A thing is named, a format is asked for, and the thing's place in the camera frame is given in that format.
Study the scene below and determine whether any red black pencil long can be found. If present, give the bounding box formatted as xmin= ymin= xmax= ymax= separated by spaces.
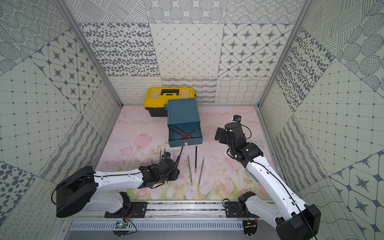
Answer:
xmin=170 ymin=129 xmax=186 ymax=140

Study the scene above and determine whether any teal drawer cabinet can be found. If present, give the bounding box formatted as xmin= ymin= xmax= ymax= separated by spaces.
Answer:
xmin=167 ymin=98 xmax=201 ymax=127

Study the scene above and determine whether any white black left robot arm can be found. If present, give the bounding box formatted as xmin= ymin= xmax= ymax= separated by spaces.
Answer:
xmin=51 ymin=155 xmax=180 ymax=218

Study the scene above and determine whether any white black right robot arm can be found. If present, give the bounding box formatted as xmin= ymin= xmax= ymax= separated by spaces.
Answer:
xmin=215 ymin=115 xmax=321 ymax=240

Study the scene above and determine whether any teal power strip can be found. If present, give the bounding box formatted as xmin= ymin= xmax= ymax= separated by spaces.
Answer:
xmin=248 ymin=171 xmax=259 ymax=183

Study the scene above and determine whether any yellow black toolbox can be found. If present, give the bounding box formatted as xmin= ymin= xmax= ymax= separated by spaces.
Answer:
xmin=144 ymin=88 xmax=196 ymax=117

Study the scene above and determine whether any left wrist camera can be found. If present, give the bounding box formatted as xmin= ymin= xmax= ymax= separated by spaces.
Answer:
xmin=162 ymin=152 xmax=171 ymax=160

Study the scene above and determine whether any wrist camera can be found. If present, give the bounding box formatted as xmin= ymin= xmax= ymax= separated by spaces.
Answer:
xmin=162 ymin=152 xmax=171 ymax=160
xmin=233 ymin=115 xmax=242 ymax=124

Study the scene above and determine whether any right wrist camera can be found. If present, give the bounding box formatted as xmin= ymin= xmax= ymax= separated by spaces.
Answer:
xmin=233 ymin=115 xmax=242 ymax=124

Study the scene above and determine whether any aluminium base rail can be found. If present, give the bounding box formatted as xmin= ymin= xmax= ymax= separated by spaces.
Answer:
xmin=62 ymin=200 xmax=226 ymax=221

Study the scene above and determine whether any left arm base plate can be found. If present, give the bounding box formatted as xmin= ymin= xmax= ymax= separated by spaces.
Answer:
xmin=104 ymin=202 xmax=148 ymax=219

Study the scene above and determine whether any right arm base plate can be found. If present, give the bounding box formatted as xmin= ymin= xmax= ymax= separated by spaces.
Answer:
xmin=222 ymin=200 xmax=250 ymax=218

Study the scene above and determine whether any white slotted cable duct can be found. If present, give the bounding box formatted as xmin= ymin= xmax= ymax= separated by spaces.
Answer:
xmin=70 ymin=220 xmax=243 ymax=231

